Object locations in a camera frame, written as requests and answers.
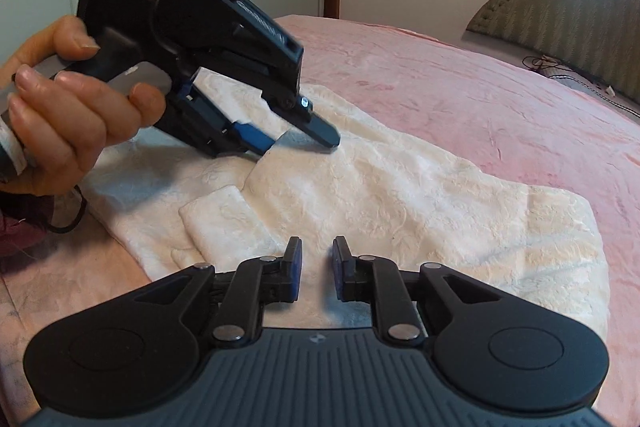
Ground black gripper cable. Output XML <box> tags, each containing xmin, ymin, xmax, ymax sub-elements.
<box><xmin>46</xmin><ymin>183</ymin><xmax>89</xmax><ymax>234</ymax></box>

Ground white fleece pants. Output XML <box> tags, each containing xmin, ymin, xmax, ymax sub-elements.
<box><xmin>81</xmin><ymin>68</ymin><xmax>612</xmax><ymax>344</ymax></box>

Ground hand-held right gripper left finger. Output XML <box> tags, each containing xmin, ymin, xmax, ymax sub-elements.
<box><xmin>162</xmin><ymin>235</ymin><xmax>304</xmax><ymax>344</ymax></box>

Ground pink blanket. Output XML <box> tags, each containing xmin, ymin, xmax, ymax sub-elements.
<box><xmin>0</xmin><ymin>14</ymin><xmax>640</xmax><ymax>427</ymax></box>

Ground black charger cable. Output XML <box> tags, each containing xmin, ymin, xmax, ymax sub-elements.
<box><xmin>519</xmin><ymin>53</ymin><xmax>617</xmax><ymax>104</ymax></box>

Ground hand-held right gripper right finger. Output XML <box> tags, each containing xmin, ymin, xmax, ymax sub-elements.
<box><xmin>332</xmin><ymin>235</ymin><xmax>502</xmax><ymax>344</ymax></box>

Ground dark red clothing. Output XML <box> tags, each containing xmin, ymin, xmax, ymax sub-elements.
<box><xmin>0</xmin><ymin>193</ymin><xmax>57</xmax><ymax>259</ymax></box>

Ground green striped padded headboard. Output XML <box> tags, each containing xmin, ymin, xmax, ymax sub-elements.
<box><xmin>465</xmin><ymin>0</ymin><xmax>640</xmax><ymax>108</ymax></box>

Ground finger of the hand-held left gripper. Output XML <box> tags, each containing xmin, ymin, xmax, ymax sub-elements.
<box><xmin>260</xmin><ymin>86</ymin><xmax>343</xmax><ymax>153</ymax></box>
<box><xmin>159</xmin><ymin>81</ymin><xmax>277</xmax><ymax>158</ymax></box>

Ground grey pillow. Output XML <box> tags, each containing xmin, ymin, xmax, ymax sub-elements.
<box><xmin>464</xmin><ymin>26</ymin><xmax>640</xmax><ymax>124</ymax></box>

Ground person's left hand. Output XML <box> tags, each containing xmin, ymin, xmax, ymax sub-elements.
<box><xmin>0</xmin><ymin>15</ymin><xmax>169</xmax><ymax>198</ymax></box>

